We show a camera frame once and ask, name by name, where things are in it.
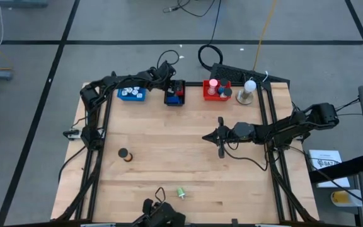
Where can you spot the small red digital display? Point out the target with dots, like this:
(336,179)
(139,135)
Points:
(180,88)

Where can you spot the red plastic basket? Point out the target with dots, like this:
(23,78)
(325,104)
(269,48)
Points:
(207,96)

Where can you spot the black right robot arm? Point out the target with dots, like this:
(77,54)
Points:
(295,124)

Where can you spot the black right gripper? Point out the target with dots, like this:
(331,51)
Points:
(236,131)

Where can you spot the pink hourglass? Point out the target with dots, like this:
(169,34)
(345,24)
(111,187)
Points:
(213,83)

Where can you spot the grey metal bracket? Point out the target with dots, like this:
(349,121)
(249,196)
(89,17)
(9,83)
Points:
(73,135)

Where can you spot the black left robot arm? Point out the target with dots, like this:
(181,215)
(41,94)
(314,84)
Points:
(106,85)

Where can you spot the white printed booklet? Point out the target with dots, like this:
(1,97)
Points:
(326,157)

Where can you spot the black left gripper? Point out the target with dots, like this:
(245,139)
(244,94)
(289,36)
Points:
(164,75)

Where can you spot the orange sand hourglass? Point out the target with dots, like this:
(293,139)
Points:
(123,153)

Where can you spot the blue plastic basket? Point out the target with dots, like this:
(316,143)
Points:
(131,97)

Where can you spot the blue sand hourglass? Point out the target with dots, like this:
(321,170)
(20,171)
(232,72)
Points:
(222,89)

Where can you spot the black aluminium table frame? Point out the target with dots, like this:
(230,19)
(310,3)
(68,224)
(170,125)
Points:
(194,84)

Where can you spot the black plastic basket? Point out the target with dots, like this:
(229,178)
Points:
(184,101)

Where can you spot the white bulb table lamp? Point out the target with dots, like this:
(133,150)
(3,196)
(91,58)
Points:
(249,85)

